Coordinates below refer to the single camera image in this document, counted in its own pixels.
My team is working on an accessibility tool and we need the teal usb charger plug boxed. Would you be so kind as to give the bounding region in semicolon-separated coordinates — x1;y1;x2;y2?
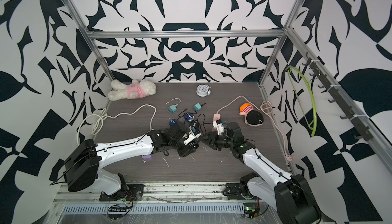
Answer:
193;103;206;112

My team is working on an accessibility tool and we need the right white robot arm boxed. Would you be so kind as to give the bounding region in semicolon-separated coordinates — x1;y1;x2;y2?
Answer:
198;123;322;224

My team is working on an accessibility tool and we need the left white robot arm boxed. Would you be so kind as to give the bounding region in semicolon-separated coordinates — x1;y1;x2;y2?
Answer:
64;121;201;199

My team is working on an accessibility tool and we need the purple power strip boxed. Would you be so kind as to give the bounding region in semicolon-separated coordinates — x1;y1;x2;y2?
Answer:
142;155;152;162

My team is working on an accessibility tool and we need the pink power strip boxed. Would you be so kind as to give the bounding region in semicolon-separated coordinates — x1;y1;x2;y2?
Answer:
213;113;221;122

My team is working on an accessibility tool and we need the small white alarm clock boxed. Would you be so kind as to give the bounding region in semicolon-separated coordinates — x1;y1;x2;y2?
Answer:
196;84;212;97

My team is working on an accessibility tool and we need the white plush toy pink outfit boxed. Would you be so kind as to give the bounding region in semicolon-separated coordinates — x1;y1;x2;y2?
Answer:
108;80;157;101

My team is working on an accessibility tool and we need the green plastic hanger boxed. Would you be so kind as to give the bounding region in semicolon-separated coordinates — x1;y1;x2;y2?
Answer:
285;65;317;137

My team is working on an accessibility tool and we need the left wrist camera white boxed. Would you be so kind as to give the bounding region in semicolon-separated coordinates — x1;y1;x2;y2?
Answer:
184;133;201;145

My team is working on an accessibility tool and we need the pink power strip cable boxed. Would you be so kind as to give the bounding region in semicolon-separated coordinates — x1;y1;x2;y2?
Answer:
216;95;293;162

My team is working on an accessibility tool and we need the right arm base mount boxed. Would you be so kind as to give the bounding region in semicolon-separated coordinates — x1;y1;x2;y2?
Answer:
222;173;273;200

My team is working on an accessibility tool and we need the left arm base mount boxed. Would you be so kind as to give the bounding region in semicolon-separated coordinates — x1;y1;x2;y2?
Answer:
99;174;145;202

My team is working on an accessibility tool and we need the white power strip cable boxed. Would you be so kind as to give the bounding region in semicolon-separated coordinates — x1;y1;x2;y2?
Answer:
76;104;157;157

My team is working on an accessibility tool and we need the aluminium frame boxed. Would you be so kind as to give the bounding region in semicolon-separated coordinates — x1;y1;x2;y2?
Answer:
50;0;392;194

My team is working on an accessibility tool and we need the black wall hook rack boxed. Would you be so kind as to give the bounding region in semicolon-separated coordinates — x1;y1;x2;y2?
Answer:
304;52;379;141

